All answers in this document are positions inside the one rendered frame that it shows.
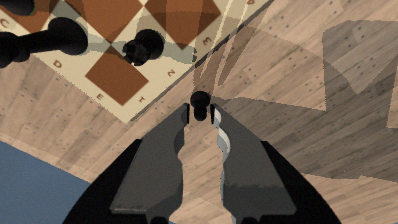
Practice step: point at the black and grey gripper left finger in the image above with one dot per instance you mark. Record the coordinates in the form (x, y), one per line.
(144, 181)

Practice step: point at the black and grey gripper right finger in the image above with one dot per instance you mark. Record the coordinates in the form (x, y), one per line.
(257, 181)

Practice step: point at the brown and cream chessboard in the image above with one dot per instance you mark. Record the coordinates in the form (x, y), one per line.
(189, 30)

